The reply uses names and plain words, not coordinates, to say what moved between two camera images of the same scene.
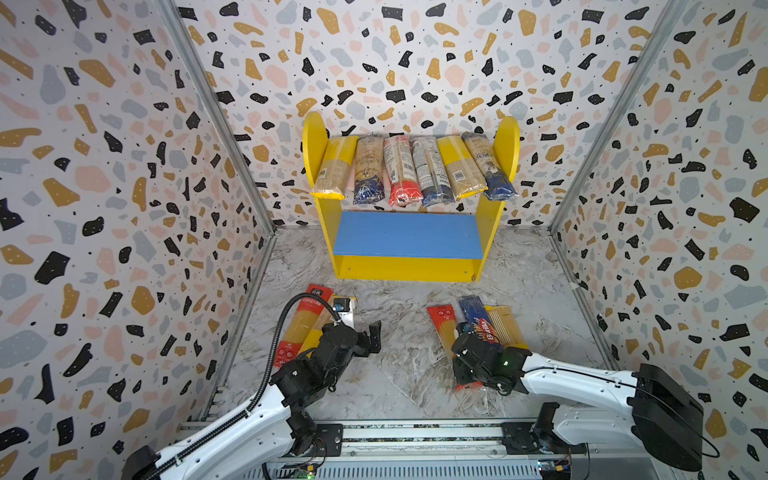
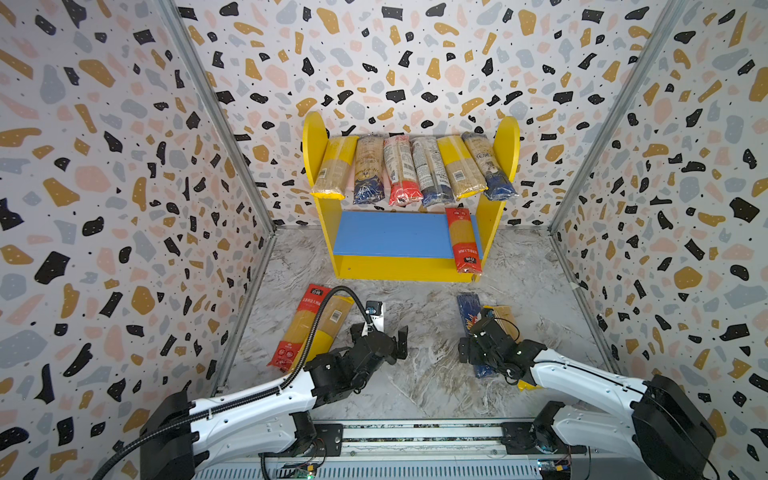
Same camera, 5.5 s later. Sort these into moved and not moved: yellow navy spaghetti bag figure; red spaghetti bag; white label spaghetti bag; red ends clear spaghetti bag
Moved: red spaghetti bag
Not moved: yellow navy spaghetti bag figure; red ends clear spaghetti bag; white label spaghetti bag
